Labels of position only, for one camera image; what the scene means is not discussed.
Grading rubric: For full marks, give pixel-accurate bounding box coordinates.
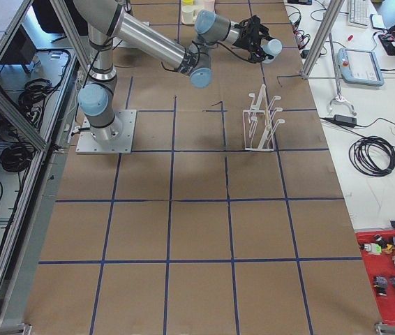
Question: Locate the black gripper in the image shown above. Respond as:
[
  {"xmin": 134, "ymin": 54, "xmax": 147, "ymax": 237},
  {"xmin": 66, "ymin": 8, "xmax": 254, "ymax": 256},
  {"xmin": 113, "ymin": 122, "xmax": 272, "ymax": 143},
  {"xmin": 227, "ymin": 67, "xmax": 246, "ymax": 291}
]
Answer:
[{"xmin": 234, "ymin": 15, "xmax": 275, "ymax": 63}]

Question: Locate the light blue plastic cup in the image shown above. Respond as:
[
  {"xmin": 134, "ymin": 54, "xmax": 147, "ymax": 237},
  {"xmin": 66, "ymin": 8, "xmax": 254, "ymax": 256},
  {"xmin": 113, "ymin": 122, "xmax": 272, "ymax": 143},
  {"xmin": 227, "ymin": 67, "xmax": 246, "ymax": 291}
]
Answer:
[{"xmin": 262, "ymin": 39, "xmax": 283, "ymax": 64}]

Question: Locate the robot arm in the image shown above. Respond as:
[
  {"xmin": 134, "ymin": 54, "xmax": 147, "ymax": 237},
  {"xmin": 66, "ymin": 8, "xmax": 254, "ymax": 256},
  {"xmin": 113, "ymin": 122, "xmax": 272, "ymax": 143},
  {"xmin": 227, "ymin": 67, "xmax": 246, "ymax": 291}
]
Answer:
[{"xmin": 73, "ymin": 1, "xmax": 282, "ymax": 145}]

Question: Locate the pink plastic cup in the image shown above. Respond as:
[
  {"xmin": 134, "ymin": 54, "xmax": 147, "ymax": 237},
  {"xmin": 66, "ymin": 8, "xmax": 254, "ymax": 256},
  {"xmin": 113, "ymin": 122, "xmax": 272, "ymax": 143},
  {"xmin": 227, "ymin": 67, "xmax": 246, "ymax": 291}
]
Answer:
[{"xmin": 203, "ymin": 0, "xmax": 215, "ymax": 13}]

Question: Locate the pale green plastic cup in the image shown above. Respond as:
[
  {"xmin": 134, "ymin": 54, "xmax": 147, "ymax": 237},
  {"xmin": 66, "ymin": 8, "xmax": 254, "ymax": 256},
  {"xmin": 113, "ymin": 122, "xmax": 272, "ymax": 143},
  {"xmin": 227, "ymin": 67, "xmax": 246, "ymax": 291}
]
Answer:
[{"xmin": 181, "ymin": 5, "xmax": 200, "ymax": 25}]

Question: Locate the yellow plastic cup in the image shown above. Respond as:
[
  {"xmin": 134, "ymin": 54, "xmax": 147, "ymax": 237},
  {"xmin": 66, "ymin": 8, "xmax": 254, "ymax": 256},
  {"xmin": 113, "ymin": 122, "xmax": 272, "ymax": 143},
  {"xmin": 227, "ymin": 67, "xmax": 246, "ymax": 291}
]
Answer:
[{"xmin": 181, "ymin": 0, "xmax": 194, "ymax": 6}]

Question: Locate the reacher grabber tool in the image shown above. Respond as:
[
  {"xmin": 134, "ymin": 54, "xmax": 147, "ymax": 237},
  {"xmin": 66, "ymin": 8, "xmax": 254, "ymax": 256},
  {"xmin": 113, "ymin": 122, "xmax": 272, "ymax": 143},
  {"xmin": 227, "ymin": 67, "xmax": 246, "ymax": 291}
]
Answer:
[{"xmin": 328, "ymin": 32, "xmax": 357, "ymax": 117}]

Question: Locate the blue teach pendant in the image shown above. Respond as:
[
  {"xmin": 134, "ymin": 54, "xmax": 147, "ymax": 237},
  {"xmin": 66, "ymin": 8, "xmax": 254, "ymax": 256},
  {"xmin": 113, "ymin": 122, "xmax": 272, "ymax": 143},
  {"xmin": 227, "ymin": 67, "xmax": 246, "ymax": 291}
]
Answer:
[{"xmin": 337, "ymin": 47, "xmax": 385, "ymax": 87}]

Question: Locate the white keyboard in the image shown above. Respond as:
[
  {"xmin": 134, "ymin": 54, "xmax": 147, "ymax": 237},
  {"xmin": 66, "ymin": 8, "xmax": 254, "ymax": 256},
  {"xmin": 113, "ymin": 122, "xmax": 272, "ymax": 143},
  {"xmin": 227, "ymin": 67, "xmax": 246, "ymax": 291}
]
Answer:
[{"xmin": 346, "ymin": 0, "xmax": 368, "ymax": 29}]

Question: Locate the black power adapter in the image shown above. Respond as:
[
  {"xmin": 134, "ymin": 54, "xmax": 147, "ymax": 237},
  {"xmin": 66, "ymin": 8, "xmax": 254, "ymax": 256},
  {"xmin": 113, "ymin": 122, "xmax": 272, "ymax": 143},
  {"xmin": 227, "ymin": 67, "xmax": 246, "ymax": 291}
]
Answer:
[{"xmin": 333, "ymin": 114, "xmax": 357, "ymax": 128}]

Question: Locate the aluminium frame post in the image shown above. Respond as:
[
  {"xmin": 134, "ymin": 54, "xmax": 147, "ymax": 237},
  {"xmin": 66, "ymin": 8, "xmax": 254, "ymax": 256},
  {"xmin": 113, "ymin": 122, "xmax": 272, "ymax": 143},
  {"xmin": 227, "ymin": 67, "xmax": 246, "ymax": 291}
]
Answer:
[{"xmin": 300, "ymin": 0, "xmax": 344, "ymax": 79}]

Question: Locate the white wire cup rack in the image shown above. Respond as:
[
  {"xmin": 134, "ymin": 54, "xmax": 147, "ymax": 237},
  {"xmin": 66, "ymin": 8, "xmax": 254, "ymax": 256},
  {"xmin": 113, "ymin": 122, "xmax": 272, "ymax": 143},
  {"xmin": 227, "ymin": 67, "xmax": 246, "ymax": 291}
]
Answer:
[{"xmin": 242, "ymin": 84, "xmax": 285, "ymax": 151}]

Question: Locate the coiled black cable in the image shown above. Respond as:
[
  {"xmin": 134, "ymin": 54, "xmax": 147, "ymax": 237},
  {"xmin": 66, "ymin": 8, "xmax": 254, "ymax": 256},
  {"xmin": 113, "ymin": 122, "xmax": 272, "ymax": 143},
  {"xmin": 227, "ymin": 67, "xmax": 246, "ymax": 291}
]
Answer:
[{"xmin": 348, "ymin": 135, "xmax": 395, "ymax": 177}]

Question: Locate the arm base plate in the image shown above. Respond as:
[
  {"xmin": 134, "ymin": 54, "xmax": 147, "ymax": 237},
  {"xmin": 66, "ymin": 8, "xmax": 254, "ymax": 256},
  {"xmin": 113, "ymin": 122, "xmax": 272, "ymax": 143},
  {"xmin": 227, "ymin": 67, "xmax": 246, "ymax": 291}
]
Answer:
[{"xmin": 76, "ymin": 110, "xmax": 137, "ymax": 154}]

